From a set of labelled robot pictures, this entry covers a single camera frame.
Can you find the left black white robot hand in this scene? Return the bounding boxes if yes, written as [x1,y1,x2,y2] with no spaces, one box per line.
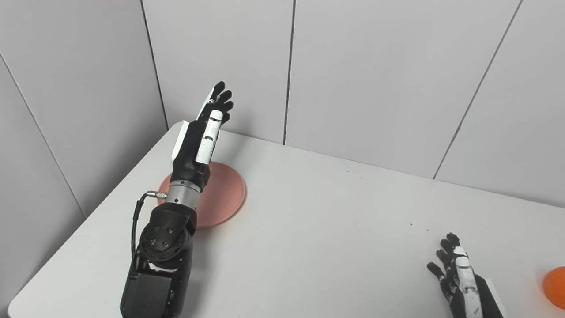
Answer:
[170,81,234,191]

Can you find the pink round plate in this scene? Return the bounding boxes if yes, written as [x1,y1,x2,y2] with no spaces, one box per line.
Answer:
[158,161,246,229]

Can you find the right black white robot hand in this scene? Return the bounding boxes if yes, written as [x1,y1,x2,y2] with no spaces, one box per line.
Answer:
[426,233,509,318]

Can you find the orange fruit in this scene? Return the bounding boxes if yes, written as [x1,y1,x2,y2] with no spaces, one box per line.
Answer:
[542,266,565,310]

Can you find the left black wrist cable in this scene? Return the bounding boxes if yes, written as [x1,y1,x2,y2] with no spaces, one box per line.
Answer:
[131,190,167,259]

